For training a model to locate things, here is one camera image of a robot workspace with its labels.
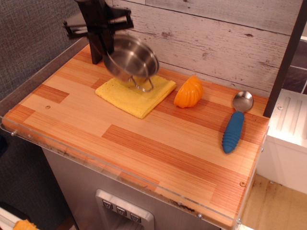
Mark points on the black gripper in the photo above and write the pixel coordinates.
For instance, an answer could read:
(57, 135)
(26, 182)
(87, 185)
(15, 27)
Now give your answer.
(98, 16)

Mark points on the silver steel pot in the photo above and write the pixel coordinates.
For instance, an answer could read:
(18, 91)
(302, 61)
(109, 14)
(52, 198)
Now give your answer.
(132, 61)

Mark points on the yellow folded cloth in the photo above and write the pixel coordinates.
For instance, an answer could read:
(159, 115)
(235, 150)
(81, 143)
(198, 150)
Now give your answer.
(128, 98)

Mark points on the orange plastic pepper half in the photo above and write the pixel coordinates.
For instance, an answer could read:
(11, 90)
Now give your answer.
(189, 93)

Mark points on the clear acrylic left guard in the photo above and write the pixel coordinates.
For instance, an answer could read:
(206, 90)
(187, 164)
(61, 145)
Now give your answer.
(35, 80)

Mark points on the clear acrylic guard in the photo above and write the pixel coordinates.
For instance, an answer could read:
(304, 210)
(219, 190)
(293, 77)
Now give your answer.
(158, 155)
(35, 80)

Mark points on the clear acrylic front guard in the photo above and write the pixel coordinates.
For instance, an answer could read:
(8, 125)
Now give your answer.
(158, 155)

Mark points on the silver toy fridge cabinet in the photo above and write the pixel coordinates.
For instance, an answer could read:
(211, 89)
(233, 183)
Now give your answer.
(79, 184)

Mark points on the ice dispenser button panel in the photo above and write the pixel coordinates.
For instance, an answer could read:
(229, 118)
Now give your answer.
(118, 214)

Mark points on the orange toy at corner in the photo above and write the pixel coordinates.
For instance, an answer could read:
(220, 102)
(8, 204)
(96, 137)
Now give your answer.
(24, 225)

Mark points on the dark left vertical post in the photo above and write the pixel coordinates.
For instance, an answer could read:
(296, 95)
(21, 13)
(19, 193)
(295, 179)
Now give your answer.
(95, 55)

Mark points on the dark vertical post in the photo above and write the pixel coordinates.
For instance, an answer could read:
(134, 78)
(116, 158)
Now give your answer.
(287, 59)
(95, 55)

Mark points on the blue handled metal spoon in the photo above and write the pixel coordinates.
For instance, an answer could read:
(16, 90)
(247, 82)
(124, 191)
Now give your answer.
(242, 102)

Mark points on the dark right vertical post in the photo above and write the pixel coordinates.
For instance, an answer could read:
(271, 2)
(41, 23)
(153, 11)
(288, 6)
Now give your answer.
(287, 59)

